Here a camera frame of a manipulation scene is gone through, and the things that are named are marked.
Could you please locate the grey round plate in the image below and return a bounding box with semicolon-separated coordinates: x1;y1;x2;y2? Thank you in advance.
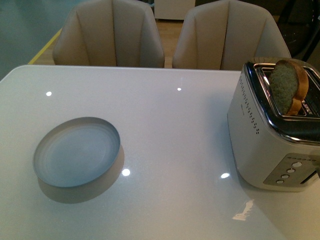
33;117;121;188

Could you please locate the white chrome toaster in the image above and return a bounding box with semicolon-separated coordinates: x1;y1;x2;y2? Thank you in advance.
227;57;320;192

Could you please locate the slice of bread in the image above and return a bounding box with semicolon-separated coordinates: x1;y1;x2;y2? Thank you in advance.
269;59;309;116

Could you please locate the beige right chair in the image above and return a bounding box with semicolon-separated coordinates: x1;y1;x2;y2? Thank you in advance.
172;0;291;71

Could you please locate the beige chair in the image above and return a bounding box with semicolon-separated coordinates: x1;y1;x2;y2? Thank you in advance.
52;0;165;68
172;0;291;71

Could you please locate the beige left chair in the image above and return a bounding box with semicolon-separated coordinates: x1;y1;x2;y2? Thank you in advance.
52;0;165;68

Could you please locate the white tall cabinet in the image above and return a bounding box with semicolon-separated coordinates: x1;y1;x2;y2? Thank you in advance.
154;0;195;20

